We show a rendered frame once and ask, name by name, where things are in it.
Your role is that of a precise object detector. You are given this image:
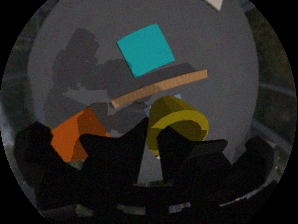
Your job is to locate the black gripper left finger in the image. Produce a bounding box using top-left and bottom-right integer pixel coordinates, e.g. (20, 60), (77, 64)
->
(78, 117), (148, 184)

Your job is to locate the brown wooden curved bar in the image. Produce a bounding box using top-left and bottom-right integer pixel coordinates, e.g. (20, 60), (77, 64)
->
(110, 69), (208, 108)

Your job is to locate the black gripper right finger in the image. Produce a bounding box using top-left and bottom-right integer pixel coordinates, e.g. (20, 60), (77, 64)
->
(157, 125), (227, 185)

